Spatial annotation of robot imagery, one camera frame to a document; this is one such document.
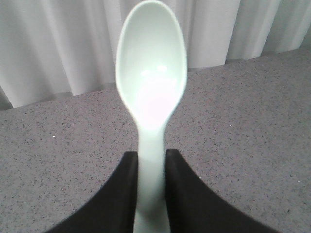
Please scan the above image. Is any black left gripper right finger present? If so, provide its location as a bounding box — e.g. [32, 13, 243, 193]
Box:
[165, 149, 276, 233]

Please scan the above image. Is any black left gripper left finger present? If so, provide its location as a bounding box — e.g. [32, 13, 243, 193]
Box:
[48, 151, 138, 233]

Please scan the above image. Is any mint green plastic spoon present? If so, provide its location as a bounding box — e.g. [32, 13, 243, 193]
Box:
[115, 0, 187, 233]

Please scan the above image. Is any grey stone countertop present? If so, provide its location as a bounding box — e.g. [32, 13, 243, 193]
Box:
[0, 47, 311, 233]

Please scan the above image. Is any white pleated curtain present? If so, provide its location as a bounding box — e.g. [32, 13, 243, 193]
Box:
[0, 0, 311, 110]

